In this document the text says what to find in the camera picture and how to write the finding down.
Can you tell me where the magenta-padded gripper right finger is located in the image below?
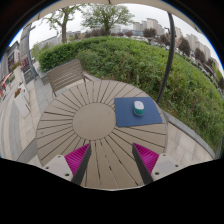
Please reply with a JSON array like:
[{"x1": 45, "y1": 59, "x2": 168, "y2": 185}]
[{"x1": 131, "y1": 142, "x2": 184, "y2": 186}]

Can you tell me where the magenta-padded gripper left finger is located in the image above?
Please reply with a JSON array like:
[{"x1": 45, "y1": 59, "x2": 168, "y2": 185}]
[{"x1": 41, "y1": 142, "x2": 92, "y2": 186}]

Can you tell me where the round-crowned leafy tree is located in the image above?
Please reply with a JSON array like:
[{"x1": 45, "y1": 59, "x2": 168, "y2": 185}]
[{"x1": 81, "y1": 3, "x2": 135, "y2": 36}]

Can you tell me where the thin-trunked leafy tree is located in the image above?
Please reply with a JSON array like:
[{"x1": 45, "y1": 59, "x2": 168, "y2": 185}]
[{"x1": 43, "y1": 3, "x2": 84, "y2": 44}]

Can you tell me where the group of apartment buildings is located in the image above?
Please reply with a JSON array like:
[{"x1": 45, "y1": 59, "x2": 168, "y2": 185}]
[{"x1": 133, "y1": 18, "x2": 218, "y2": 64}]

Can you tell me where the blue mouse pad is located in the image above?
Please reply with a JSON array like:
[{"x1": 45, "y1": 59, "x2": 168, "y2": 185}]
[{"x1": 113, "y1": 96, "x2": 164, "y2": 128}]

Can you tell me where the white planter box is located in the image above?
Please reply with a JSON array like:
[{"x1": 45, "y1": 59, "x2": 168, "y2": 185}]
[{"x1": 13, "y1": 83, "x2": 33, "y2": 118}]

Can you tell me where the white and teal computer mouse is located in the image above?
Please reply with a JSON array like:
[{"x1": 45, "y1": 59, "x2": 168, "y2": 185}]
[{"x1": 133, "y1": 100, "x2": 146, "y2": 117}]

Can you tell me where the tall dark sign pillar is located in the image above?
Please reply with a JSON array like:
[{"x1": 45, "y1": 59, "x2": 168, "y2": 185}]
[{"x1": 19, "y1": 23, "x2": 38, "y2": 84}]

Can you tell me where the beige umbrella canopy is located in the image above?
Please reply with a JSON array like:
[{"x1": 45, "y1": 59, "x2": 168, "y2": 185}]
[{"x1": 33, "y1": 0, "x2": 204, "y2": 34}]

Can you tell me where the wooden slatted chair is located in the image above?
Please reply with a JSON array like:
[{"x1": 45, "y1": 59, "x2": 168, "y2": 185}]
[{"x1": 45, "y1": 58, "x2": 93, "y2": 98}]

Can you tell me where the black curved umbrella pole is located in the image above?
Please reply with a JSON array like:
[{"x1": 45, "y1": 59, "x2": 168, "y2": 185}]
[{"x1": 156, "y1": 12, "x2": 177, "y2": 104}]

